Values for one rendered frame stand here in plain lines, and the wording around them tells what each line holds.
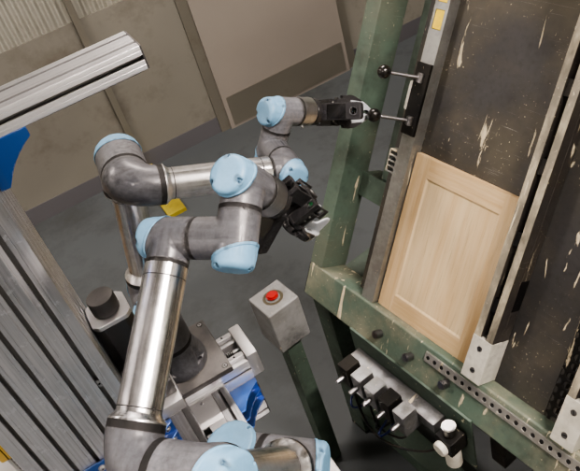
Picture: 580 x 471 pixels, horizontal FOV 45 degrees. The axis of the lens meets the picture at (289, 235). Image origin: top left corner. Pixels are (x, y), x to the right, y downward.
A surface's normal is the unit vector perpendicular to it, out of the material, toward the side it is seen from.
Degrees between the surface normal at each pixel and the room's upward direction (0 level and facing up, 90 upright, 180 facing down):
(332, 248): 90
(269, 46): 90
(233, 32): 90
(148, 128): 90
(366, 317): 60
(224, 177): 34
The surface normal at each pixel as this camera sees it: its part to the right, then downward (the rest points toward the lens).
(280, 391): -0.24, -0.74
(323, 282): -0.79, 0.10
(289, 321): 0.58, 0.41
